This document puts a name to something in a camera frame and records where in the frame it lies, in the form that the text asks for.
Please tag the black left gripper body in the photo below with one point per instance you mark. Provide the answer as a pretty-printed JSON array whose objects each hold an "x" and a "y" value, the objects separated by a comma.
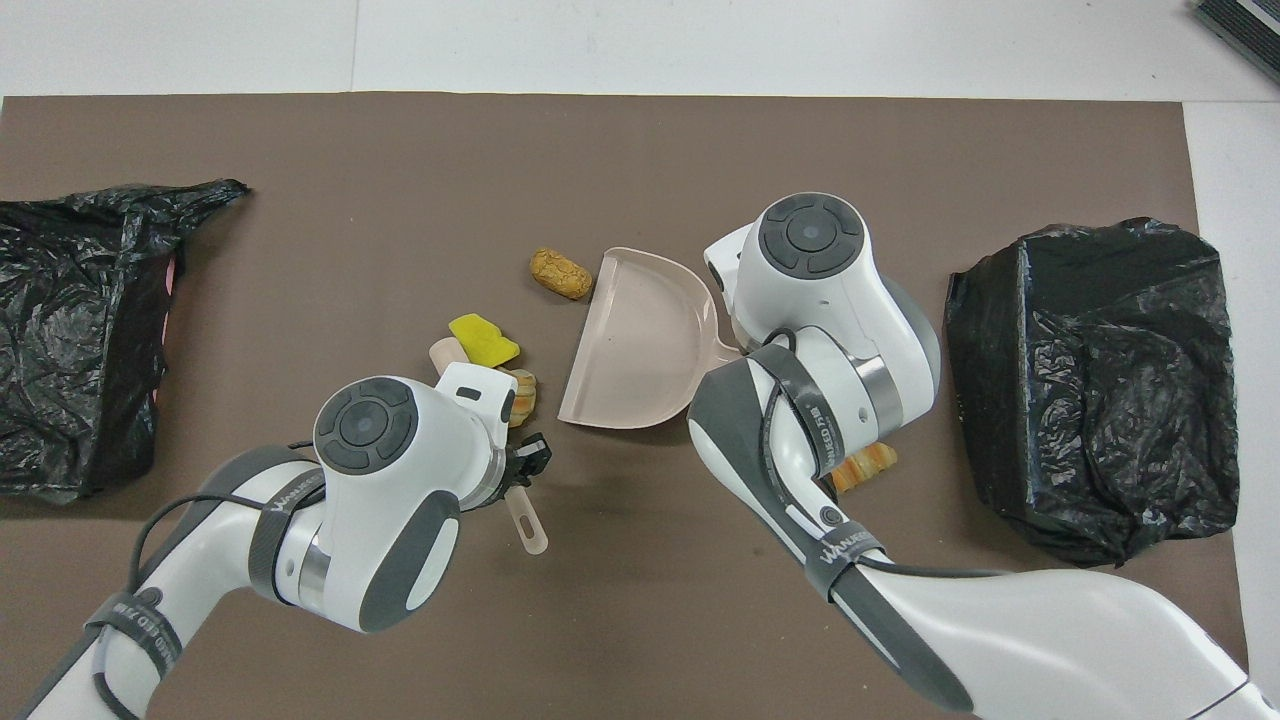
[{"x": 518, "y": 472}]

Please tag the beige brush black bristles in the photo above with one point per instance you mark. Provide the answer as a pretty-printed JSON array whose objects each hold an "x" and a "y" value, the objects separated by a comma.
[{"x": 527, "y": 525}]

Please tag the plain yellow sponge piece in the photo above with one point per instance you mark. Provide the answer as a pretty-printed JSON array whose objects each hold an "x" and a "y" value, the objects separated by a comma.
[{"x": 482, "y": 340}]

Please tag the beige plastic dustpan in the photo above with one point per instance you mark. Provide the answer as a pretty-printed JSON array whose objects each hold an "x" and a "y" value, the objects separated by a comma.
[{"x": 640, "y": 350}]

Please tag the brown toy potato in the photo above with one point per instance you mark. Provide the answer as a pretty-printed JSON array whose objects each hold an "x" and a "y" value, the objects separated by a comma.
[{"x": 558, "y": 273}]

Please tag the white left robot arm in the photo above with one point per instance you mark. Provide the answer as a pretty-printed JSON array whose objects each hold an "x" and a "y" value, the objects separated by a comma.
[{"x": 400, "y": 500}]

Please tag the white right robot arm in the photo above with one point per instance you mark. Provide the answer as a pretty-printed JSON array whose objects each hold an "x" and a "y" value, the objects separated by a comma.
[{"x": 820, "y": 300}]

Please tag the pink bin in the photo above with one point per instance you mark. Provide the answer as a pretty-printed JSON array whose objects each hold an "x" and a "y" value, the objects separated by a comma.
[{"x": 172, "y": 275}]

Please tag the black bag over pink bin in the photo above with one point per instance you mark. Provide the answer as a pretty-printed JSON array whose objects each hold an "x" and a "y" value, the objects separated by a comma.
[{"x": 60, "y": 420}]

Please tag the black bag lined bin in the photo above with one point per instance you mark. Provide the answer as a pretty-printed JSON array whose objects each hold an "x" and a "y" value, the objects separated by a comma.
[{"x": 1080, "y": 400}]

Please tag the brown table mat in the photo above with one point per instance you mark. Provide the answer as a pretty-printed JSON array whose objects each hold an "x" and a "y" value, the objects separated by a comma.
[{"x": 640, "y": 620}]

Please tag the orange striped toy croissant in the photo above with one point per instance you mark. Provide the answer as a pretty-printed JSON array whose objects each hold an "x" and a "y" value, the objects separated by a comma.
[{"x": 870, "y": 462}]

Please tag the dark grey ribbed device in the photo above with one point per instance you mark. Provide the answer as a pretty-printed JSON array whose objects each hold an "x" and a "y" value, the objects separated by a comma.
[{"x": 1250, "y": 20}]

